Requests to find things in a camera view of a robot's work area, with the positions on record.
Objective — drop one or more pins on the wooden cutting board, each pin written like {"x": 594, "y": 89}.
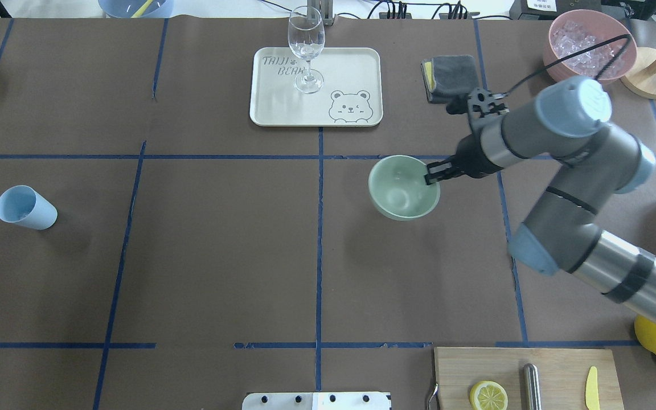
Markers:
{"x": 562, "y": 375}

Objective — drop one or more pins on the lemon half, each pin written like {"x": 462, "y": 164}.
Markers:
{"x": 486, "y": 394}

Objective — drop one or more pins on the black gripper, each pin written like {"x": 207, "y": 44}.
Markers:
{"x": 472, "y": 160}

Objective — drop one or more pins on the pink bowl of ice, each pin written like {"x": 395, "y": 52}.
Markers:
{"x": 588, "y": 43}

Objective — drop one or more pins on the clear wine glass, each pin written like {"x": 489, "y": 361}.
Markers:
{"x": 306, "y": 39}

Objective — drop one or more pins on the green ceramic bowl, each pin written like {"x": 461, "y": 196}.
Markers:
{"x": 398, "y": 188}

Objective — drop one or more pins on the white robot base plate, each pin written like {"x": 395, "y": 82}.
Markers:
{"x": 318, "y": 400}

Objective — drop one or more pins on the yellow plastic knife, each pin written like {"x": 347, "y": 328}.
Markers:
{"x": 592, "y": 397}

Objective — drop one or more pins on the yellow lemon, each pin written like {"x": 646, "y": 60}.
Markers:
{"x": 645, "y": 333}

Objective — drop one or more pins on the grey folded cloth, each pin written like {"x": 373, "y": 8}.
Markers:
{"x": 448, "y": 76}

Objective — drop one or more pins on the cream bear tray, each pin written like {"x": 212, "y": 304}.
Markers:
{"x": 350, "y": 97}

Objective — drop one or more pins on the blue bowl with fork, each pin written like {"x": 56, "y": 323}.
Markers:
{"x": 127, "y": 9}

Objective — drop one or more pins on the steel handled knife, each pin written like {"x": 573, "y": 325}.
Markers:
{"x": 532, "y": 387}

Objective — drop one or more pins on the light blue plastic cup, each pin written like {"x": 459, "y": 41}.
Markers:
{"x": 23, "y": 206}

